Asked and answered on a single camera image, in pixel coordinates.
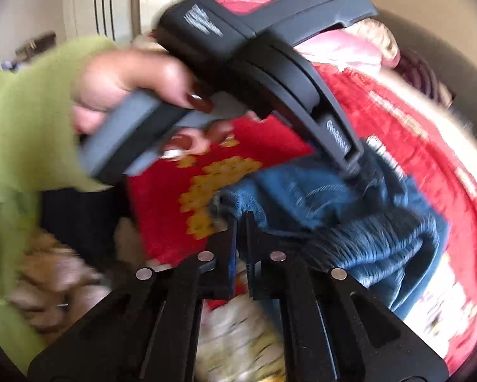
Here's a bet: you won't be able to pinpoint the pink blanket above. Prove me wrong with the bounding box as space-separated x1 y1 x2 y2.
206 0 386 68

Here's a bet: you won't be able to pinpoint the person's left forearm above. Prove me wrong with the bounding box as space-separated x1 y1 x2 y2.
0 35 117 208

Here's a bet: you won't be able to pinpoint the hanging dark belts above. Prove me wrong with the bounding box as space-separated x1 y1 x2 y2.
85 0 117 40

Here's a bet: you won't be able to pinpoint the red embroidered bedsheet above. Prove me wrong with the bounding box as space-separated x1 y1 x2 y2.
127 60 477 371

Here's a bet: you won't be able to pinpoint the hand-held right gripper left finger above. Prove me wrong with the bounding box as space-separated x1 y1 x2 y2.
27 215 239 382

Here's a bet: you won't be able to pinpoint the white door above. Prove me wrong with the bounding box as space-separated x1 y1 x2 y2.
63 0 139 44

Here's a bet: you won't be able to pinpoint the dark cloth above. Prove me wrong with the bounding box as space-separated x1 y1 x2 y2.
41 187 131 259

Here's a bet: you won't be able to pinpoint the person's left hand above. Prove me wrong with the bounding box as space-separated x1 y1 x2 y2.
71 46 259 160

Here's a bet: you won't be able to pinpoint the cream floral pillow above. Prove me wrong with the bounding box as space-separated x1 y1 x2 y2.
346 18 400 68

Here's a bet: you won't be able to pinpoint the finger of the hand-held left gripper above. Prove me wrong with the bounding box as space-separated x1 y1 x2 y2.
302 105 365 176

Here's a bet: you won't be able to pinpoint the person's green clothed body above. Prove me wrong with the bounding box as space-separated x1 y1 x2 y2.
0 199 50 375

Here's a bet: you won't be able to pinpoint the blue pants with lace hem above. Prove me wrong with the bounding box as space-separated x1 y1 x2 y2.
208 137 450 323

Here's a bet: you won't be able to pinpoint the purple striped cloth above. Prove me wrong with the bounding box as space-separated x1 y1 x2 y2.
395 48 454 106

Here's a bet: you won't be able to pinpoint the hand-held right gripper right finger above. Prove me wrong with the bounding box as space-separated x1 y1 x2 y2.
244 211 450 382

